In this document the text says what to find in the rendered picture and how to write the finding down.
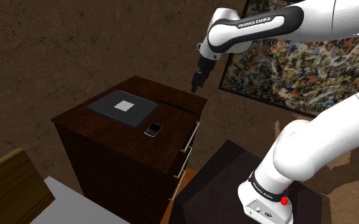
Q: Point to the thin black pen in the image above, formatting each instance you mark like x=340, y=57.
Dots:
x=174, y=105

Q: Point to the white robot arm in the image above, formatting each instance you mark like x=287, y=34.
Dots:
x=316, y=142

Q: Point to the dark robot stand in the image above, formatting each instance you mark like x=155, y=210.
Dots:
x=216, y=192

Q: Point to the dark grey closed laptop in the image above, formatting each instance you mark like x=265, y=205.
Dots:
x=122, y=108

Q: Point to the wooden bed with white mattress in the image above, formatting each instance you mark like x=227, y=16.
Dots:
x=18, y=192

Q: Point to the dark wooden chest of drawers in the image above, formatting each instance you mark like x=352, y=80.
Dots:
x=120, y=145

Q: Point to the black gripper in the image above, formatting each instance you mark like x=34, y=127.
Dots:
x=201, y=76

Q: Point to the colourful abstract wall picture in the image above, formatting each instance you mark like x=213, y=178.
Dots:
x=294, y=74

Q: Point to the black and silver phone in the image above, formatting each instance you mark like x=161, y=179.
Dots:
x=153, y=129

